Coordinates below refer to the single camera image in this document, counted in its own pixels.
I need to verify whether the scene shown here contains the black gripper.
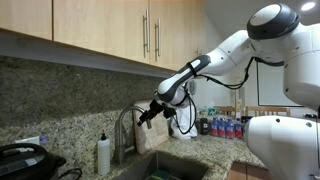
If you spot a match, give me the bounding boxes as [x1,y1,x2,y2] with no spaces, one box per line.
[136,98,165,128]

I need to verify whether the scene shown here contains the dark jar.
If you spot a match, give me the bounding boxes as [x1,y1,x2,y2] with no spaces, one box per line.
[199,117,211,136]

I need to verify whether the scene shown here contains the wooden chair backrest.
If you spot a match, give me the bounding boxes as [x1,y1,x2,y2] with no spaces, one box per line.
[245,106,292,118]
[214,105,239,118]

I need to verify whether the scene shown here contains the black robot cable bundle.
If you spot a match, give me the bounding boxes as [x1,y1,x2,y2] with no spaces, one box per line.
[172,56,257,135]

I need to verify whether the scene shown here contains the black silver pressure cooker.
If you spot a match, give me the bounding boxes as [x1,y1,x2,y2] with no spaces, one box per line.
[0,142,68,180]

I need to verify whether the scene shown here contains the stainless steel sink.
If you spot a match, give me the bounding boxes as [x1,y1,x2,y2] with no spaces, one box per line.
[113,151,210,180]

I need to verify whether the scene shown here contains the white plastic bag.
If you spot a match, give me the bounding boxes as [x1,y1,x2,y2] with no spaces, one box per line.
[170,105,199,141]

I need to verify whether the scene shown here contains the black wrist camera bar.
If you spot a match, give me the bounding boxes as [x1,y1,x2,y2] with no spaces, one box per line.
[162,105,178,120]

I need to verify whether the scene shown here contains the round ceiling light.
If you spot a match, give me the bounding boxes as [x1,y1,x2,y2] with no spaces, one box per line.
[300,1,317,12]

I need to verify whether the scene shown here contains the white wall outlet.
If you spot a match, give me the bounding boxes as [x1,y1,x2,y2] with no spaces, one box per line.
[15,135,42,146]

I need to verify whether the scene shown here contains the white soap dispenser bottle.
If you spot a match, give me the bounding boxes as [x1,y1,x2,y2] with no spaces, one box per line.
[97,132,111,176]

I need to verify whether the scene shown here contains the teal green sponge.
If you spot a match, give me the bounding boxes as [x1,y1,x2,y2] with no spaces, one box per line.
[145,168,175,180]

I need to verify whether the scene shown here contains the silver cabinet bar handle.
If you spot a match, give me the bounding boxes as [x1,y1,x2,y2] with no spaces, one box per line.
[154,17,162,58]
[142,9,151,53]

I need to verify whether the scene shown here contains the light wood cabinet door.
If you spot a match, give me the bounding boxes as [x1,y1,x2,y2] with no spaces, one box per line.
[53,0,150,64]
[149,0,219,72]
[0,0,53,41]

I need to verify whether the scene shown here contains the black cooker power cord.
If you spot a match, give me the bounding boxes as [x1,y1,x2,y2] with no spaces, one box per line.
[58,167,84,180]

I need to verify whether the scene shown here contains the stainless steel arched faucet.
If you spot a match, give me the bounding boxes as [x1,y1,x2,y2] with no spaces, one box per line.
[113,105,153,166]

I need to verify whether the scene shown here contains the white wall board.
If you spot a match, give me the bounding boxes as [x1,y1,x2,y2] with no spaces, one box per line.
[256,61,303,108]

